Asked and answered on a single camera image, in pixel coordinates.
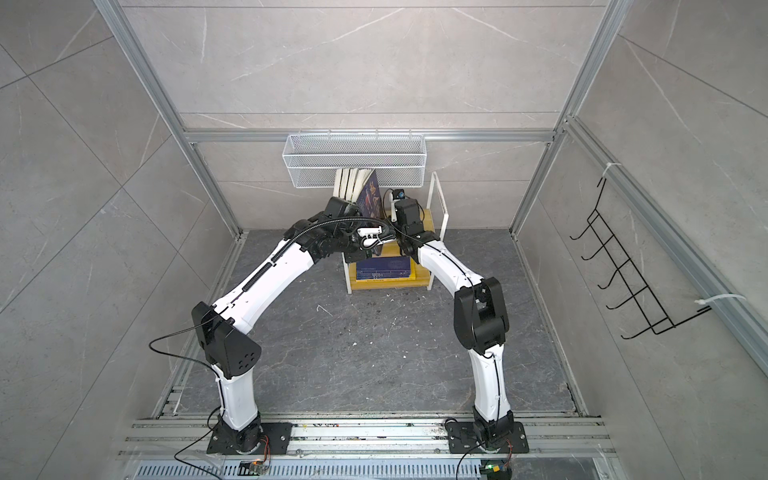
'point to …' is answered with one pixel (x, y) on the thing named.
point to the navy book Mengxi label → (383, 267)
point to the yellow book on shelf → (412, 274)
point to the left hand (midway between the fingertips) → (368, 230)
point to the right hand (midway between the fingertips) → (386, 217)
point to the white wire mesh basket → (312, 160)
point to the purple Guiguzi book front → (368, 201)
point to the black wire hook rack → (656, 317)
